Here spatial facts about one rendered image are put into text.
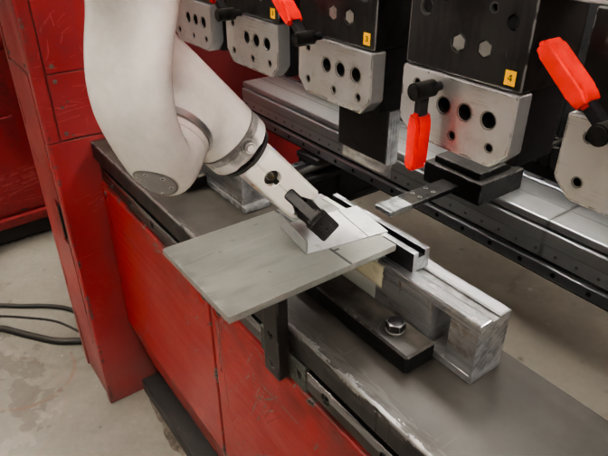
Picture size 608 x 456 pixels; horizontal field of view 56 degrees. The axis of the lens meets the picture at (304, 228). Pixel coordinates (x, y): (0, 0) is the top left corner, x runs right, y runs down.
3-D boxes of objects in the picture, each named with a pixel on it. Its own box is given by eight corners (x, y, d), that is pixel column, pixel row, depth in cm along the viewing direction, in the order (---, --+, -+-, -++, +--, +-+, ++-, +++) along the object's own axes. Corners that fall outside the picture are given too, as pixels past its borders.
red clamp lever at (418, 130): (398, 169, 63) (406, 81, 58) (424, 160, 65) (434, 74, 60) (410, 175, 62) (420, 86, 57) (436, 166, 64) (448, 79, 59)
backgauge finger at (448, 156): (356, 204, 91) (357, 175, 89) (464, 165, 104) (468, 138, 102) (410, 236, 83) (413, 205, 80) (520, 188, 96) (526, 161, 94)
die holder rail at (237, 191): (143, 137, 146) (137, 100, 141) (165, 131, 149) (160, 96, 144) (245, 214, 111) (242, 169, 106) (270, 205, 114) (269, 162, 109)
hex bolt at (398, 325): (381, 327, 78) (381, 318, 77) (395, 320, 79) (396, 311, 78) (394, 338, 76) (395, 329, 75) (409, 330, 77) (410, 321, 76)
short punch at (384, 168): (337, 156, 84) (339, 92, 79) (347, 153, 85) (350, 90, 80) (384, 180, 77) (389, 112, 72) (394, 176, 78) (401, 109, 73)
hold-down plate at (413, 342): (276, 269, 95) (275, 253, 93) (302, 258, 98) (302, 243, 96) (404, 375, 74) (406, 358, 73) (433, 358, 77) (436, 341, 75)
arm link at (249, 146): (265, 119, 63) (280, 136, 65) (235, 98, 70) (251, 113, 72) (213, 175, 64) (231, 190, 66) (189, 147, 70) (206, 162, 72)
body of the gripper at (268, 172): (275, 136, 64) (329, 190, 72) (242, 109, 72) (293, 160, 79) (230, 185, 65) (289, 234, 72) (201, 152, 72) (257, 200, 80)
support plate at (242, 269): (163, 254, 78) (162, 248, 77) (317, 201, 91) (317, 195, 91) (229, 324, 65) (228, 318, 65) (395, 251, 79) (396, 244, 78)
